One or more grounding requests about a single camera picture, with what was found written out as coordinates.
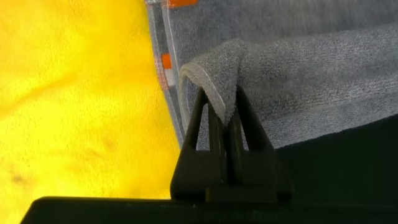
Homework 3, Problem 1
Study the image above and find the grey towel with orange marks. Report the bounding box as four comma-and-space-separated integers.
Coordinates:
144, 0, 398, 151

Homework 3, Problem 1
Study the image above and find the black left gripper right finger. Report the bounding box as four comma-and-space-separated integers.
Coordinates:
228, 85, 293, 203

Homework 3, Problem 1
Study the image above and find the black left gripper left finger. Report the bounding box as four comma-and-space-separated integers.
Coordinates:
170, 88, 227, 200

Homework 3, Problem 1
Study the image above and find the yellow microfibre towel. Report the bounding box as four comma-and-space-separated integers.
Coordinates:
0, 0, 182, 224

